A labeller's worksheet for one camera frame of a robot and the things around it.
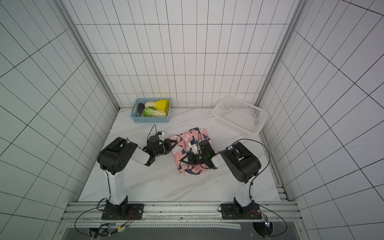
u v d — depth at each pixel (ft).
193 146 2.87
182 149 2.97
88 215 2.11
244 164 1.68
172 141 3.10
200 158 2.65
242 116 3.74
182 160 2.86
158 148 2.69
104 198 2.37
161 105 3.67
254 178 1.71
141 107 3.82
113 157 1.78
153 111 3.51
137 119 3.50
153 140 2.60
